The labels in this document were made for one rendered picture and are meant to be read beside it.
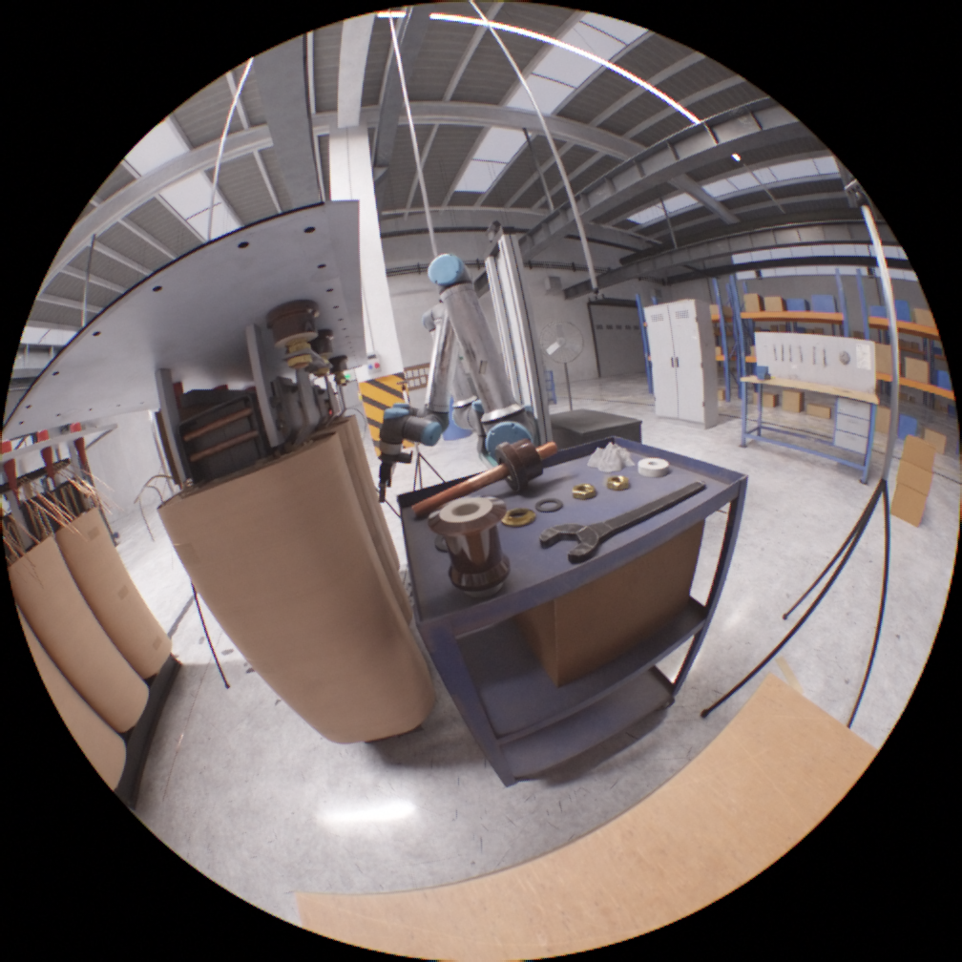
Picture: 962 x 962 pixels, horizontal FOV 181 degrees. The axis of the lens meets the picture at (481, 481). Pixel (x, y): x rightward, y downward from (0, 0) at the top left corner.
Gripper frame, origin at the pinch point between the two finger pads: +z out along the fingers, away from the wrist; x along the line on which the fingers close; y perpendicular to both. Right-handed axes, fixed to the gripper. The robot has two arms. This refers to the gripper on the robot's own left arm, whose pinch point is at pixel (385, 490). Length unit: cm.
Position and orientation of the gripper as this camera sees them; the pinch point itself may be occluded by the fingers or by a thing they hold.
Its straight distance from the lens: 126.8
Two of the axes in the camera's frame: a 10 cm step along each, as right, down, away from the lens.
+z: -2.4, 8.8, 4.1
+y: -9.7, -1.9, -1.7
